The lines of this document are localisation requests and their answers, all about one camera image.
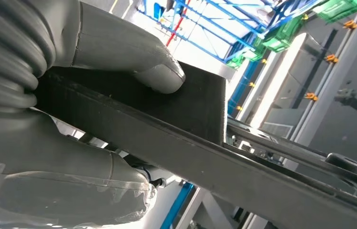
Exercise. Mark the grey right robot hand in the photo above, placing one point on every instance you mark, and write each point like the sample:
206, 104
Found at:
118, 41

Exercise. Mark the blue metal shelf rack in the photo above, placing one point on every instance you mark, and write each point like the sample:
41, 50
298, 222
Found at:
243, 85

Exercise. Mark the green plastic crate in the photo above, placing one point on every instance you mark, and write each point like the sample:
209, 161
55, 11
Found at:
282, 36
244, 57
339, 9

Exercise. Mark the orange clip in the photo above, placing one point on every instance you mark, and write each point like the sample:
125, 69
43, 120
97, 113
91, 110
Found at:
350, 24
332, 58
311, 96

